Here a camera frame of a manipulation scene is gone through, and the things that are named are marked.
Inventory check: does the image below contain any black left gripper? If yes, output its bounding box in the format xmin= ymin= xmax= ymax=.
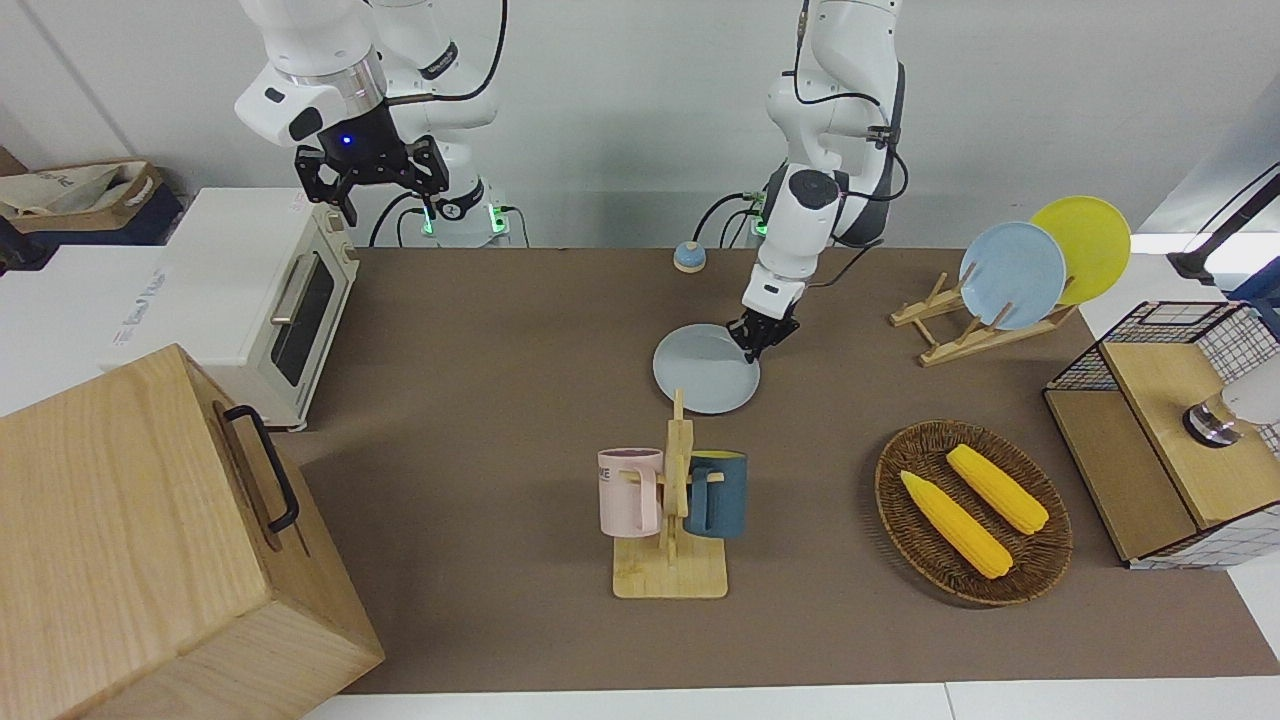
xmin=726 ymin=306 xmax=802 ymax=363

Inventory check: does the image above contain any wooden plate rack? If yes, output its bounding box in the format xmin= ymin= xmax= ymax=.
xmin=890 ymin=272 xmax=1079 ymax=367

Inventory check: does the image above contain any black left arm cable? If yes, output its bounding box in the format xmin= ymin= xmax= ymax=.
xmin=795 ymin=0 xmax=911 ymax=291

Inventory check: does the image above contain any short yellow corn cob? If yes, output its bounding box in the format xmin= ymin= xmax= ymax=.
xmin=946 ymin=444 xmax=1050 ymax=536

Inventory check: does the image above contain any black left base cable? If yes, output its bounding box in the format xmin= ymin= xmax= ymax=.
xmin=695 ymin=190 xmax=766 ymax=249

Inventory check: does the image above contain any wire mesh wooden shelf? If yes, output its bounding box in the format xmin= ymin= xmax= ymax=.
xmin=1043 ymin=300 xmax=1280 ymax=571

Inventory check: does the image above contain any black stand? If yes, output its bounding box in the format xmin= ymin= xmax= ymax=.
xmin=1168 ymin=165 xmax=1280 ymax=286

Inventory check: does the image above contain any wooden mug tree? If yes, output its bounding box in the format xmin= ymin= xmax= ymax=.
xmin=612 ymin=388 xmax=729 ymax=600

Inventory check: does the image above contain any dark blue bin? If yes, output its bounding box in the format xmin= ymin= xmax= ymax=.
xmin=0 ymin=185 xmax=186 ymax=271

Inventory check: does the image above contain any black base cable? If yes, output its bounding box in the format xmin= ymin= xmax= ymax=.
xmin=695 ymin=190 xmax=766 ymax=249
xmin=368 ymin=195 xmax=441 ymax=249

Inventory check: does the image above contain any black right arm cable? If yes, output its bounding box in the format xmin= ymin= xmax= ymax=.
xmin=385 ymin=0 xmax=509 ymax=106

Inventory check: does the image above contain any black right base cable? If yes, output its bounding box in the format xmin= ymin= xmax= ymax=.
xmin=368 ymin=195 xmax=441 ymax=249

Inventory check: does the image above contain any long yellow corn cob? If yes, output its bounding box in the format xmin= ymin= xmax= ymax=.
xmin=900 ymin=470 xmax=1014 ymax=580

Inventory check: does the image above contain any pink mug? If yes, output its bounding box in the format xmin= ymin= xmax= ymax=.
xmin=598 ymin=448 xmax=665 ymax=537

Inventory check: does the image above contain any black cabinet handle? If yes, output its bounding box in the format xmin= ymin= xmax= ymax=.
xmin=223 ymin=405 xmax=301 ymax=534

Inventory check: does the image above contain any brown wicker basket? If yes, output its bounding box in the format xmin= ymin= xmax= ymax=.
xmin=875 ymin=420 xmax=1074 ymax=607

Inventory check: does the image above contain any light blue plate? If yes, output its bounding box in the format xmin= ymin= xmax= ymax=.
xmin=960 ymin=222 xmax=1067 ymax=331

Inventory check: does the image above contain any wooden drawer cabinet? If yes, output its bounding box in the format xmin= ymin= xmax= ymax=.
xmin=0 ymin=343 xmax=386 ymax=720

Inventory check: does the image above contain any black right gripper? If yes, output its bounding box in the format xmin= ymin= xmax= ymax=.
xmin=294 ymin=135 xmax=449 ymax=229

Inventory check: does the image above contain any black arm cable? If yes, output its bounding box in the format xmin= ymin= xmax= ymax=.
xmin=385 ymin=0 xmax=509 ymax=106
xmin=795 ymin=0 xmax=911 ymax=291

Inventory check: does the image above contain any white device with metal cap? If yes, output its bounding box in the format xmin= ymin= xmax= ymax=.
xmin=1183 ymin=360 xmax=1280 ymax=448

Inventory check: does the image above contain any yellow plate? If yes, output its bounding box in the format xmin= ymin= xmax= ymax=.
xmin=1030 ymin=196 xmax=1132 ymax=306

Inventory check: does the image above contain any brown cardboard box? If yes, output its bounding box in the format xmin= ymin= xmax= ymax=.
xmin=0 ymin=158 xmax=166 ymax=236

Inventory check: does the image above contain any teal mug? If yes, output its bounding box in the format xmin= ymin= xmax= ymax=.
xmin=686 ymin=450 xmax=748 ymax=540

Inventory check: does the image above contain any gray round plate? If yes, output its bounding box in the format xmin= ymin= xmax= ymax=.
xmin=653 ymin=323 xmax=761 ymax=415

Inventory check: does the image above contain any white toaster oven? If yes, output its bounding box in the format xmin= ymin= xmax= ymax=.
xmin=100 ymin=187 xmax=361 ymax=433

